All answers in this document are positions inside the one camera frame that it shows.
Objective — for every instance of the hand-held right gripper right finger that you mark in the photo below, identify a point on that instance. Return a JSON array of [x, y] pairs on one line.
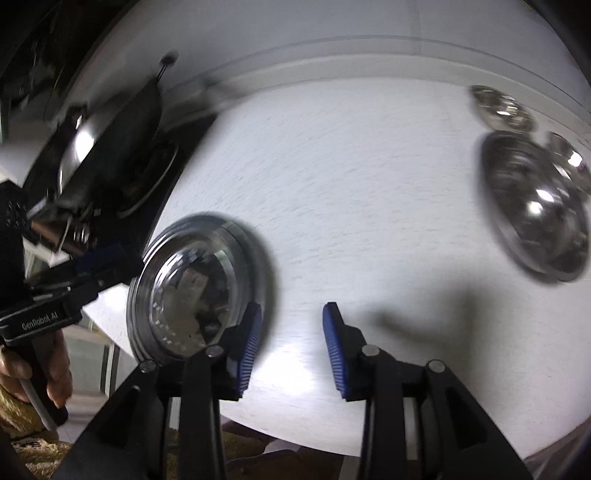
[[332, 350]]

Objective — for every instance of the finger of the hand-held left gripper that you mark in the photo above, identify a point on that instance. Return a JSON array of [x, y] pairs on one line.
[[111, 261], [90, 291]]

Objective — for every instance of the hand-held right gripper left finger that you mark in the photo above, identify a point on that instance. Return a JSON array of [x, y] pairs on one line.
[[248, 344]]

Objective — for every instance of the small steel bowl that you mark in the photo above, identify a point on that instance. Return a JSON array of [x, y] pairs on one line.
[[501, 108], [570, 159]]

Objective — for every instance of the person's left forearm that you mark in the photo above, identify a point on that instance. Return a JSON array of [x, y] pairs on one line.
[[16, 417]]

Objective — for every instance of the person's left hand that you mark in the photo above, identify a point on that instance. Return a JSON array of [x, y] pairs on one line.
[[62, 374]]

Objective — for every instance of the black glass gas stove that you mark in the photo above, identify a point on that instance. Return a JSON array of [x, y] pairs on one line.
[[159, 203]]

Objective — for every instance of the steel wok lid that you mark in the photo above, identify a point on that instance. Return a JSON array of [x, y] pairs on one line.
[[78, 138]]

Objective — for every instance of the steel wok with lid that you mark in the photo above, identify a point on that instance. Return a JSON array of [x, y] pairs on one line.
[[134, 124]]

